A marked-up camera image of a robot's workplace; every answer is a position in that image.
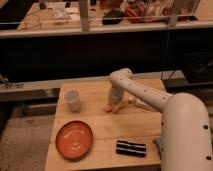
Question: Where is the metal rail beam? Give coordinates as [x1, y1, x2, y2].
[0, 79, 64, 103]

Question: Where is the wooden table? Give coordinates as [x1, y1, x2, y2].
[45, 81, 161, 171]

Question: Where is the white plastic bottle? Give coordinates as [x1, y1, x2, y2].
[128, 96, 153, 111]

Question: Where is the black bag on shelf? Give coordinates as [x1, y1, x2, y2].
[102, 10, 125, 25]

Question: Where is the translucent plastic cup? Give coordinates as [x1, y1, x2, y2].
[63, 90, 80, 112]

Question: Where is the red object on shelf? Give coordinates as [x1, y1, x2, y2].
[125, 3, 146, 23]

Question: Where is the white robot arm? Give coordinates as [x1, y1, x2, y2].
[109, 68, 213, 171]

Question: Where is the orange plate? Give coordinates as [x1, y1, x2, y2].
[55, 120, 93, 160]

